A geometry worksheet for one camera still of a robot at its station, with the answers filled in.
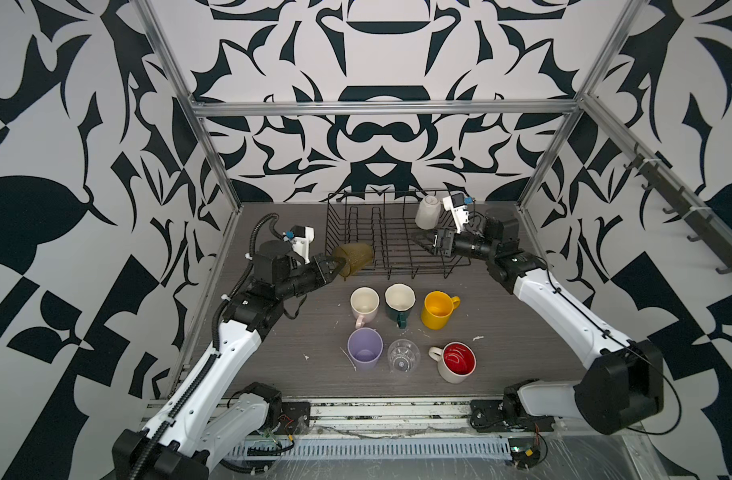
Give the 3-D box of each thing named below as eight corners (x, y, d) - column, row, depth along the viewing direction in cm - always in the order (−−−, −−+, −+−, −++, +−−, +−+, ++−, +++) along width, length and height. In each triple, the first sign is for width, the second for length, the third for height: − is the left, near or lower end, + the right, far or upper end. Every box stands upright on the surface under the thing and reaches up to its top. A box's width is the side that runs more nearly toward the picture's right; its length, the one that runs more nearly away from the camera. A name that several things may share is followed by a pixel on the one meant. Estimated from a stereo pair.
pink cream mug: (350, 336, 89) (349, 323, 81) (352, 302, 96) (350, 286, 88) (378, 336, 89) (380, 323, 81) (378, 302, 96) (379, 286, 88)
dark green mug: (384, 331, 89) (386, 316, 81) (383, 298, 96) (385, 282, 88) (413, 331, 89) (418, 316, 81) (410, 298, 96) (414, 282, 88)
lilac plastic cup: (348, 375, 81) (346, 362, 73) (349, 342, 87) (348, 327, 78) (382, 375, 81) (384, 362, 73) (381, 343, 87) (382, 327, 78)
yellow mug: (418, 325, 90) (423, 313, 83) (423, 301, 95) (427, 287, 88) (451, 334, 89) (458, 322, 82) (453, 309, 94) (460, 295, 87)
